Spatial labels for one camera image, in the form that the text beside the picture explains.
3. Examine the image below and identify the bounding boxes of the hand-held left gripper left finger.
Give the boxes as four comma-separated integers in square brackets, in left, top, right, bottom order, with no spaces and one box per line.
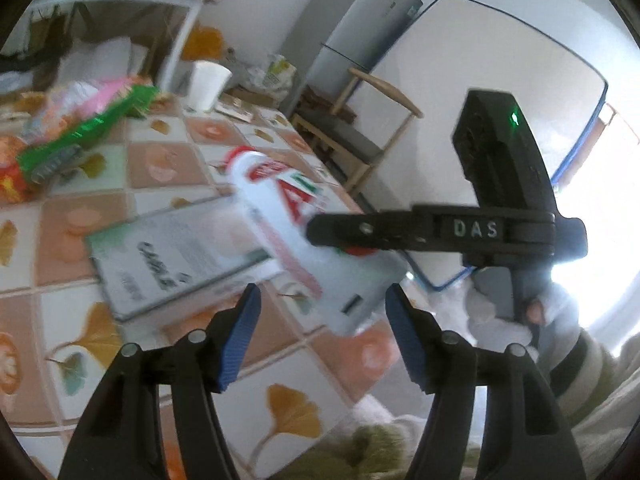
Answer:
[59,282,263,480]

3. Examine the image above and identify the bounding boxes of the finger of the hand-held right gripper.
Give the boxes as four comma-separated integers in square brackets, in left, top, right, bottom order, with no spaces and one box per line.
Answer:
[306,205,436,255]

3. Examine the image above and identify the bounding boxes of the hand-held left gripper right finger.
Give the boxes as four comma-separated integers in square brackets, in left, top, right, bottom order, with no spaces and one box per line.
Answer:
[385,282,586,480]

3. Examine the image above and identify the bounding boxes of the white pouch with red print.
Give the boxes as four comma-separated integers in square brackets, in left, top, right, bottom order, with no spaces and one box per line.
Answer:
[222,145,408,338]

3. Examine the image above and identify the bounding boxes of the person's right forearm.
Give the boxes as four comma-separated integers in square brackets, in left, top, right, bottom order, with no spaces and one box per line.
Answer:
[537,325,640,428]

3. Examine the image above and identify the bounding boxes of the person's right hand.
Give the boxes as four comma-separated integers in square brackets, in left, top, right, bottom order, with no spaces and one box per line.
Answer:
[462,272,581,361]

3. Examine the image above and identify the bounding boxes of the wooden chair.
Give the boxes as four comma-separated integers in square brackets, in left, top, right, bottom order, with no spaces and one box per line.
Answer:
[290,67,424,199]

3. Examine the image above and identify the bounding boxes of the white flat cardboard box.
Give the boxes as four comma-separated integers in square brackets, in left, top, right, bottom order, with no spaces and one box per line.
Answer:
[85,195,286,323]

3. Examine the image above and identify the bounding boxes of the fuzzy green white garment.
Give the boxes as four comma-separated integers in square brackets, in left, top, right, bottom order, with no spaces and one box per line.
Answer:
[280,395,640,480]

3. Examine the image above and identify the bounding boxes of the brown cardboard box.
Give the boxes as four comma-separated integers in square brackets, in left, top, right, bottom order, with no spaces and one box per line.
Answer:
[225,86,282,109]

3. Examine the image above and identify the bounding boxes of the green white plastic bag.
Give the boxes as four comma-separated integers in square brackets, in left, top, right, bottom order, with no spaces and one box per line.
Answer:
[264,54,297,89]

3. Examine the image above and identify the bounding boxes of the grey refrigerator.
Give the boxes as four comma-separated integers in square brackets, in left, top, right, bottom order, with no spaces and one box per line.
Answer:
[277,0,424,112]

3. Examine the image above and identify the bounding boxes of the white paper cup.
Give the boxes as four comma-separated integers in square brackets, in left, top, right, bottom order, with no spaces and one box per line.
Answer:
[187,60,233,113]

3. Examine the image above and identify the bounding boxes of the yellow bag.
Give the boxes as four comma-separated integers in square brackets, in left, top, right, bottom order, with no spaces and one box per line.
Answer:
[181,25,224,62]

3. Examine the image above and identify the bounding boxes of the long green snack packet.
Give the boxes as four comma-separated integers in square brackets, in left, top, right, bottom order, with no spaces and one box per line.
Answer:
[17,85,159,184]

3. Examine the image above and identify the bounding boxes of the pink snack packet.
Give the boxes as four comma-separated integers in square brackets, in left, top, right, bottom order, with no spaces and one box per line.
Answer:
[42,76,151,127]

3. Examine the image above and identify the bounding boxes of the orange snack packet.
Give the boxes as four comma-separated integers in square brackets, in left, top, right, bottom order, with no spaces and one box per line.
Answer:
[0,132,32,204]

